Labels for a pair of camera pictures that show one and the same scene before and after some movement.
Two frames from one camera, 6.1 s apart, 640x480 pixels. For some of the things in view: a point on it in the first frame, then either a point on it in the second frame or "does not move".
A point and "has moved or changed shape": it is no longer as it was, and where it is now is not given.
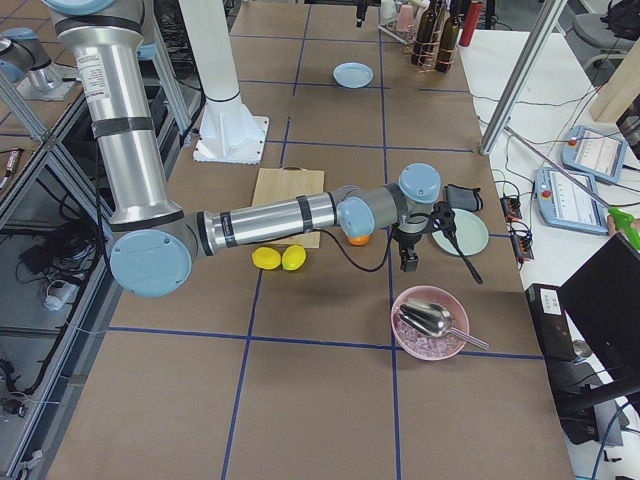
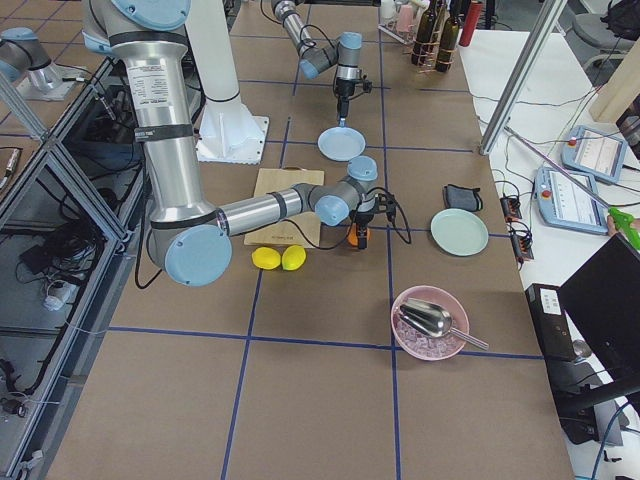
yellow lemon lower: [266, 258] does not move
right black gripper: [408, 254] → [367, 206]
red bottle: [471, 23] does not move
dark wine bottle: [422, 48] does not move
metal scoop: [435, 320] does not move
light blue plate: [353, 75] has moved or changed shape
